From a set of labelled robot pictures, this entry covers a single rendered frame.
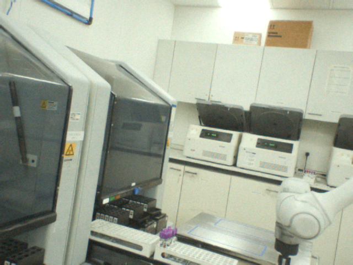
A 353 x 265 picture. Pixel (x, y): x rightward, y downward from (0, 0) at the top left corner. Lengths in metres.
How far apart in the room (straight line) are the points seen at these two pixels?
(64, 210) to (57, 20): 1.82
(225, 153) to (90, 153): 2.45
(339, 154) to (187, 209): 1.58
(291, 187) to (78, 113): 0.75
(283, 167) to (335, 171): 0.45
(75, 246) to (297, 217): 0.80
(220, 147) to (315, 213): 2.66
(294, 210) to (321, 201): 0.08
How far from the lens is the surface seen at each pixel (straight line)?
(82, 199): 1.37
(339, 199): 1.13
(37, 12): 2.71
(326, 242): 3.69
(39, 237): 1.30
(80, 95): 1.24
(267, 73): 3.91
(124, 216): 1.67
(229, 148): 3.63
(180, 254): 1.36
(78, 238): 1.42
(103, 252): 1.49
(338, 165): 3.58
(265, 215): 3.66
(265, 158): 3.59
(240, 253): 1.63
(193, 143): 3.75
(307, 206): 1.07
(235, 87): 3.95
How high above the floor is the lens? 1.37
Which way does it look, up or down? 3 degrees down
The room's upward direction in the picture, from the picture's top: 9 degrees clockwise
